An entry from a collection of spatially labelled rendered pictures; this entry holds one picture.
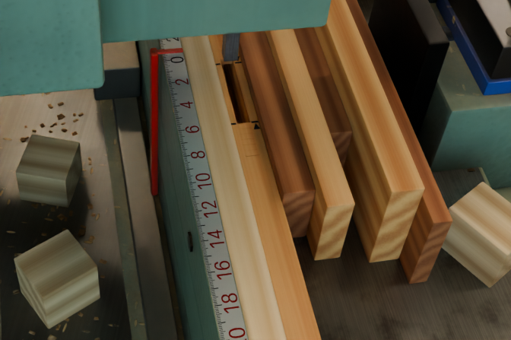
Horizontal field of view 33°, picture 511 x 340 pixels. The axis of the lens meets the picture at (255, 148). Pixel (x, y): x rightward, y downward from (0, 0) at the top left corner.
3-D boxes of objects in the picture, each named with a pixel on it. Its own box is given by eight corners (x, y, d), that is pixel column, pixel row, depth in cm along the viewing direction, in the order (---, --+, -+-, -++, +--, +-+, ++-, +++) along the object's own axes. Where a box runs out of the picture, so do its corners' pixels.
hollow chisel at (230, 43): (237, 61, 57) (243, 1, 53) (223, 61, 57) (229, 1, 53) (235, 51, 58) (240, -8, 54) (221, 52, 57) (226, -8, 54)
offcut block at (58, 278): (71, 261, 63) (68, 227, 60) (100, 298, 62) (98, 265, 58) (20, 290, 61) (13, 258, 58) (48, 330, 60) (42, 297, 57)
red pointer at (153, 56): (179, 193, 66) (184, 52, 55) (151, 196, 66) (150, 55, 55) (177, 185, 67) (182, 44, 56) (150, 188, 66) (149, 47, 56)
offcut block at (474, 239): (433, 242, 55) (449, 207, 52) (467, 215, 57) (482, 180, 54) (489, 289, 53) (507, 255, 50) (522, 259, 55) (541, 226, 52)
